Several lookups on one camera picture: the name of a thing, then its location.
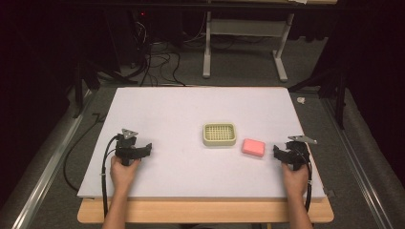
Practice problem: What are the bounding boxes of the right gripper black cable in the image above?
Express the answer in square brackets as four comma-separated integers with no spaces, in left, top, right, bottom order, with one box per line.
[300,142,314,214]

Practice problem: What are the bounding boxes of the white metal desk frame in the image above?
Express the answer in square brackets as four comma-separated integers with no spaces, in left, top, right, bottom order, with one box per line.
[202,10,296,83]

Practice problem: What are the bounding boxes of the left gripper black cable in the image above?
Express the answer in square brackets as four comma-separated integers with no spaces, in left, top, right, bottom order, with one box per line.
[100,135,119,219]

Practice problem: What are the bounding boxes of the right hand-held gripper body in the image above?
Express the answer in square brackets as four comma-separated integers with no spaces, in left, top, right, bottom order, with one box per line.
[278,135,318,172]

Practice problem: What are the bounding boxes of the cream soap dish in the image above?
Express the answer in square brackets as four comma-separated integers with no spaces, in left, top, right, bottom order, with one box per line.
[202,122,238,148]

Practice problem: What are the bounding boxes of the white foam board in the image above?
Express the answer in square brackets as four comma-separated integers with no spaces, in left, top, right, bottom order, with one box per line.
[76,86,327,202]

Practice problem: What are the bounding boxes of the pink soap bar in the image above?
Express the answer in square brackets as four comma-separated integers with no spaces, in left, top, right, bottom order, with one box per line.
[241,137,266,158]

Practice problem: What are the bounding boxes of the person's right hand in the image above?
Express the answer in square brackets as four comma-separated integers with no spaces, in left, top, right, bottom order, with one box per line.
[281,161,309,199]

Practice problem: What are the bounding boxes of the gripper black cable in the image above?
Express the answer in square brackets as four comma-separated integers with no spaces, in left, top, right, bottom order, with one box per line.
[300,142,314,214]
[100,135,119,219]

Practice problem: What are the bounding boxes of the aluminium rail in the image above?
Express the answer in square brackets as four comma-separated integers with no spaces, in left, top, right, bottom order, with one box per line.
[321,98,395,229]
[11,90,94,229]

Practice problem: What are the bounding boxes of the wooden table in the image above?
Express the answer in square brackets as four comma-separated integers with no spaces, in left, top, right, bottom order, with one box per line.
[76,196,335,224]

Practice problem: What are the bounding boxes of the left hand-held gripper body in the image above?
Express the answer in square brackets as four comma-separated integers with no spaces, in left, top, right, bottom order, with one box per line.
[115,128,147,167]

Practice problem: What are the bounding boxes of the black floor cables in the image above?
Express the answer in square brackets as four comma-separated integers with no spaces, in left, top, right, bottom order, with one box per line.
[127,18,208,88]

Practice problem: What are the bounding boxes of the black stand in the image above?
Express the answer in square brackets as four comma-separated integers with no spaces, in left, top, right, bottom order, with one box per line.
[71,60,139,119]
[288,68,348,130]

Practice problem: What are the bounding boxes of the person's left hand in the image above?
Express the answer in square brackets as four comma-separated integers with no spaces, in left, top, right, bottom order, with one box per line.
[110,155,141,192]

